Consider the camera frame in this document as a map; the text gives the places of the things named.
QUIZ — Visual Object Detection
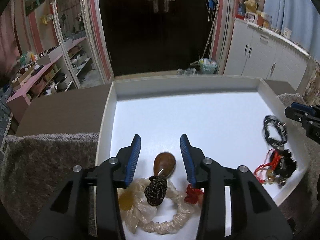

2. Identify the black cord bracelet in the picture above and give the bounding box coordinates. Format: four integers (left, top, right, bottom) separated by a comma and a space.
261, 114, 288, 150

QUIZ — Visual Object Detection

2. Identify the red cord charm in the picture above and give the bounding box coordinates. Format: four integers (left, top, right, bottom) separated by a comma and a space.
184, 184, 203, 205

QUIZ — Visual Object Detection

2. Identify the cream flower scrunchie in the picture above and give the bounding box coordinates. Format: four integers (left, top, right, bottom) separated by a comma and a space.
117, 178, 199, 235

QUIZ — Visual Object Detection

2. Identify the brown teardrop pendant black cord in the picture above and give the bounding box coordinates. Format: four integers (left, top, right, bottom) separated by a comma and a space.
144, 151, 177, 207

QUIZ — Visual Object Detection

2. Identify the white shallow tray box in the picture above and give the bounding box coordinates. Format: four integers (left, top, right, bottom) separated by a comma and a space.
94, 74, 311, 240

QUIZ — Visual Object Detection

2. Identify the white cabinet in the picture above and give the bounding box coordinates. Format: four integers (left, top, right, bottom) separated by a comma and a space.
223, 18, 316, 93

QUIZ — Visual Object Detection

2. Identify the blue curtain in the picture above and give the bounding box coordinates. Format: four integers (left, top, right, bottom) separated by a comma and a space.
264, 0, 320, 61

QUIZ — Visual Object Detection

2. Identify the waste basket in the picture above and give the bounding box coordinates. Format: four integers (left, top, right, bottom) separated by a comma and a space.
199, 58, 218, 75

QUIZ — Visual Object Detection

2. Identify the pink shelf unit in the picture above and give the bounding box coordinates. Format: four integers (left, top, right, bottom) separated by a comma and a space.
7, 36, 93, 122

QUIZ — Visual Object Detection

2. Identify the dark double door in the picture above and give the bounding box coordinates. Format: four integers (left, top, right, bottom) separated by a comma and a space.
99, 0, 210, 76

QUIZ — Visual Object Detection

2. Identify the white framed standing mirror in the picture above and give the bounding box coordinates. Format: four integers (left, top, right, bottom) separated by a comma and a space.
48, 0, 114, 92

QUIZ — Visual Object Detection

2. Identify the pink curtain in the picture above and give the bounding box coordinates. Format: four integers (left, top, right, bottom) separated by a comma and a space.
0, 0, 21, 75

